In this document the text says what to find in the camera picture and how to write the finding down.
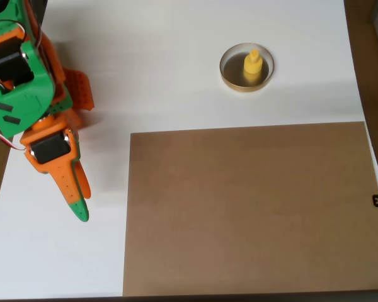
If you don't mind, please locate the small yellow plastic piece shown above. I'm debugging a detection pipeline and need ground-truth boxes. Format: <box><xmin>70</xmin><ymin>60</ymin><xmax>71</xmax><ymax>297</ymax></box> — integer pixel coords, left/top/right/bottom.
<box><xmin>243</xmin><ymin>49</ymin><xmax>264</xmax><ymax>84</ymax></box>

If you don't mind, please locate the round gold-rimmed bowl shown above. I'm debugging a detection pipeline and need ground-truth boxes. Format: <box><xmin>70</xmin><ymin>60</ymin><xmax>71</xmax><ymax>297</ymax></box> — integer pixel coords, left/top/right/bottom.
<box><xmin>219</xmin><ymin>42</ymin><xmax>275</xmax><ymax>94</ymax></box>

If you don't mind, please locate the white base board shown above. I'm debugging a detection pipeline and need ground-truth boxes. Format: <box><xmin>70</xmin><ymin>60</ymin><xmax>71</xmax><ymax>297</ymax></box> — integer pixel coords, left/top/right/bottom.
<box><xmin>0</xmin><ymin>0</ymin><xmax>378</xmax><ymax>298</ymax></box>

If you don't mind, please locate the brown fibreboard panel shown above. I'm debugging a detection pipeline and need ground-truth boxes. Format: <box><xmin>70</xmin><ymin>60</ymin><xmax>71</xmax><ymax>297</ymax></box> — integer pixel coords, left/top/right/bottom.
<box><xmin>122</xmin><ymin>121</ymin><xmax>378</xmax><ymax>297</ymax></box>

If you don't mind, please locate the white and red servo cable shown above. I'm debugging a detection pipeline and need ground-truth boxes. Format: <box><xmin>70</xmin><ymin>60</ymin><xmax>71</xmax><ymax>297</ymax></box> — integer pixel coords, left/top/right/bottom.
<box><xmin>0</xmin><ymin>124</ymin><xmax>28</xmax><ymax>152</ymax></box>

